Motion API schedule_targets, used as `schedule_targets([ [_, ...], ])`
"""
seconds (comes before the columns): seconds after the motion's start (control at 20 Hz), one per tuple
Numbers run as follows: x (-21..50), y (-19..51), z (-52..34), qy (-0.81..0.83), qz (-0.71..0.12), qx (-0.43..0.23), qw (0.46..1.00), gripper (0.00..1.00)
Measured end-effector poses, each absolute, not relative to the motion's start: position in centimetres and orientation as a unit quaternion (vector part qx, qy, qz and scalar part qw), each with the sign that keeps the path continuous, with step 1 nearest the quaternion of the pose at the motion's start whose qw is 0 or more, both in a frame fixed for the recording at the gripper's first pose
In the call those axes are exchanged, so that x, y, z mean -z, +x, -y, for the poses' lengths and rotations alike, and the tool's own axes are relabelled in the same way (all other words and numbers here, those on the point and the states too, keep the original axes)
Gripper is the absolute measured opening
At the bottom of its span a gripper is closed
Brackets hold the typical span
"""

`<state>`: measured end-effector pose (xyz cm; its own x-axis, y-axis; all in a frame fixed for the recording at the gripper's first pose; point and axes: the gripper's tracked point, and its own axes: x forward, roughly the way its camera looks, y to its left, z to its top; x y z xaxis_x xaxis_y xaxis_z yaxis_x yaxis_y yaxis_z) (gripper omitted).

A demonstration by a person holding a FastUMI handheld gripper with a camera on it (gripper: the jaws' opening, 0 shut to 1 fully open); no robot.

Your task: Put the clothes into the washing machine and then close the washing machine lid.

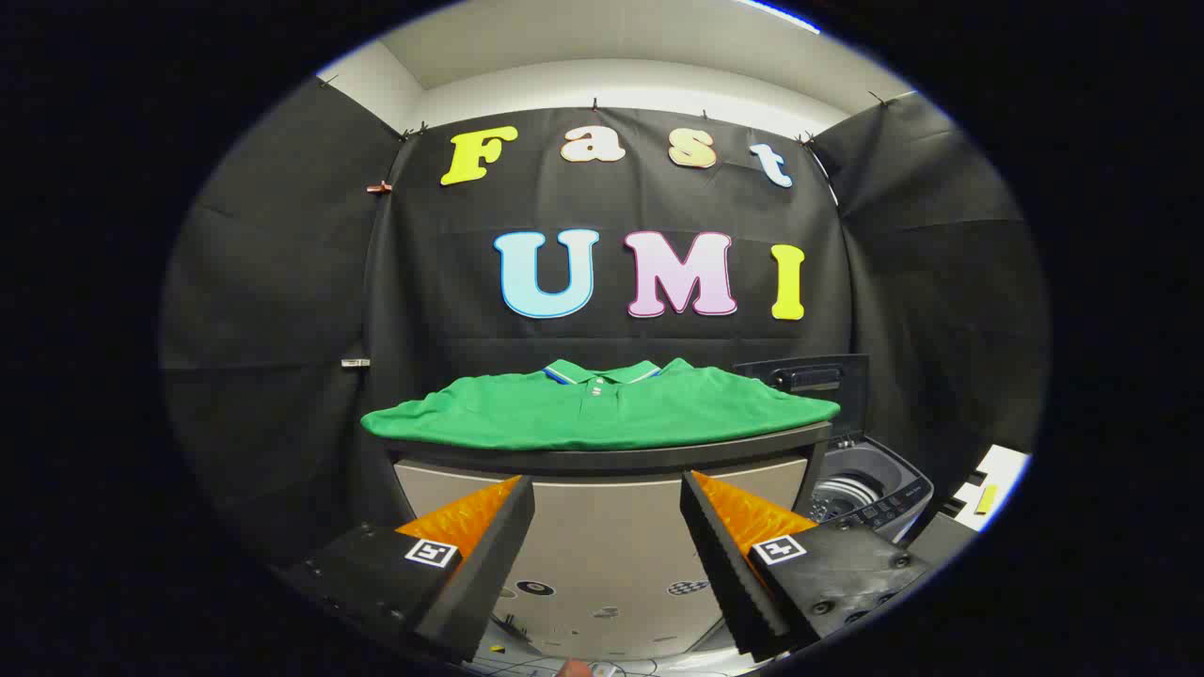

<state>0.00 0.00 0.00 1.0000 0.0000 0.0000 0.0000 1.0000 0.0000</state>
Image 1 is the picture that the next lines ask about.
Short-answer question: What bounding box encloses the grey washing machine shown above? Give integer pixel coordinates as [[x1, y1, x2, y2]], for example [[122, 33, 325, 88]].
[[807, 434, 935, 548]]

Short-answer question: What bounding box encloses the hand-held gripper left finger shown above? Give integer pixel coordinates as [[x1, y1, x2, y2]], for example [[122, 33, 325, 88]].
[[277, 475, 537, 664]]

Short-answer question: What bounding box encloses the green polo shirt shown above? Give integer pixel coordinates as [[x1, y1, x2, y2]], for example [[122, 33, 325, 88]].
[[360, 357, 842, 452]]

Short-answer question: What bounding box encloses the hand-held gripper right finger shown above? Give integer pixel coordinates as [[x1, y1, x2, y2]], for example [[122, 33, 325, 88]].
[[679, 470, 932, 662]]

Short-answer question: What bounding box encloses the grey cabinet table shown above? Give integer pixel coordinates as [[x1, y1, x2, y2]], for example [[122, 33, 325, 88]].
[[362, 421, 834, 661]]

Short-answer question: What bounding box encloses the white patterned sheet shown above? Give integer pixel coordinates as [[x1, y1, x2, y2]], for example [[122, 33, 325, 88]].
[[941, 444, 1032, 533]]

